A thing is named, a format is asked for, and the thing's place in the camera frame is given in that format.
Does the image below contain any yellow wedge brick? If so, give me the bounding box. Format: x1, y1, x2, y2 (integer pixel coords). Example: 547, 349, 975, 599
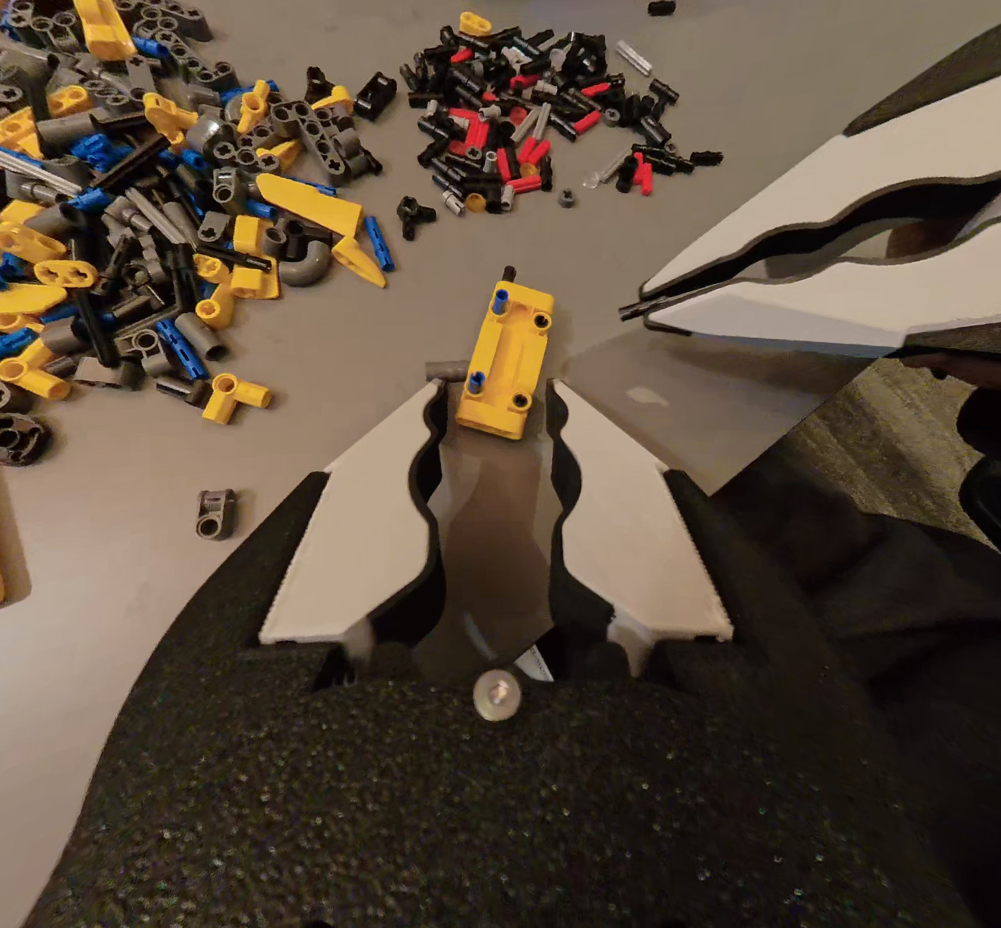
332, 235, 388, 290

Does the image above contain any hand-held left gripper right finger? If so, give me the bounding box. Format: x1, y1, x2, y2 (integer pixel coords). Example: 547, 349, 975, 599
547, 379, 736, 677

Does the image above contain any yellow brick assembly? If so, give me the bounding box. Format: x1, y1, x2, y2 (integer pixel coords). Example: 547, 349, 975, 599
455, 280, 555, 442

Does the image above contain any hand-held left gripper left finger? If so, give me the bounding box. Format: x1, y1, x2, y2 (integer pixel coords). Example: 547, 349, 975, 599
258, 379, 448, 663

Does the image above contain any dark grey connector brick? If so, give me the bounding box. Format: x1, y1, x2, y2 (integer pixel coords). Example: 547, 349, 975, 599
196, 489, 238, 540

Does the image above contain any yellow tee connector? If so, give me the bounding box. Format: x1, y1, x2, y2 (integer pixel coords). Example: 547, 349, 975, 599
202, 373, 274, 426

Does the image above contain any pile of yellow grey bricks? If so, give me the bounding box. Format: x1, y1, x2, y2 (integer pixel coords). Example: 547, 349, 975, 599
0, 0, 396, 468

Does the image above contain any blue long pin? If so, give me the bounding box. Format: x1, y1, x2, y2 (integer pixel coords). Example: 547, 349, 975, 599
363, 215, 396, 273

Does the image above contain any pile of black red pins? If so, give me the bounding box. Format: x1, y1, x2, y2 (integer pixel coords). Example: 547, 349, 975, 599
399, 11, 724, 216

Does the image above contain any black two-hole connector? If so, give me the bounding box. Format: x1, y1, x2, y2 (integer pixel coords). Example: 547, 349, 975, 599
353, 71, 398, 122

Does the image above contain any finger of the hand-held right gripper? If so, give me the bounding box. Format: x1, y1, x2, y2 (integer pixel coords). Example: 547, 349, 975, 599
641, 223, 1001, 360
640, 82, 1001, 302

